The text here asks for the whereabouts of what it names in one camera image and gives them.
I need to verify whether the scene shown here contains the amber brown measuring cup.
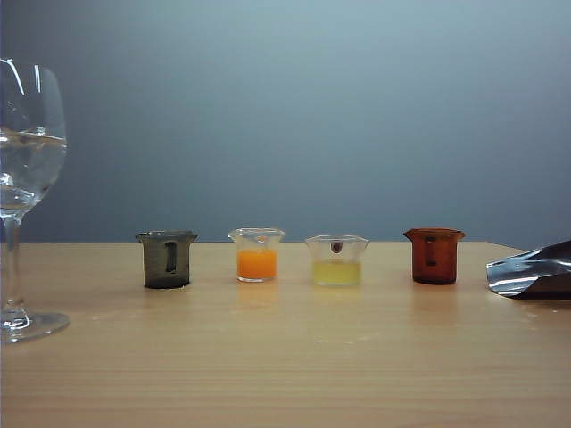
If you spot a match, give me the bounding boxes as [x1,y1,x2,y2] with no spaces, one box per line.
[402,227,467,285]

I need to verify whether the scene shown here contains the silver foil bag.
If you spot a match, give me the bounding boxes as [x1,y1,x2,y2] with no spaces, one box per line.
[485,239,571,300]

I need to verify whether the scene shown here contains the clear measuring cup orange residue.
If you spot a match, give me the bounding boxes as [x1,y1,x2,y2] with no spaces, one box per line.
[228,227,286,284]

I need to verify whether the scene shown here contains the dark grey measuring cup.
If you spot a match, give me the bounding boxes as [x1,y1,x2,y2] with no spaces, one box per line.
[135,230,199,290]

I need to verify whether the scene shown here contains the clear measuring cup yellow liquid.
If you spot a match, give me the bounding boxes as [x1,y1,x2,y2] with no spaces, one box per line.
[304,235,371,288]

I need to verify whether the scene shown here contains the clear stemmed wine glass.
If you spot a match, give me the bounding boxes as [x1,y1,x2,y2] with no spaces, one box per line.
[0,57,71,344]

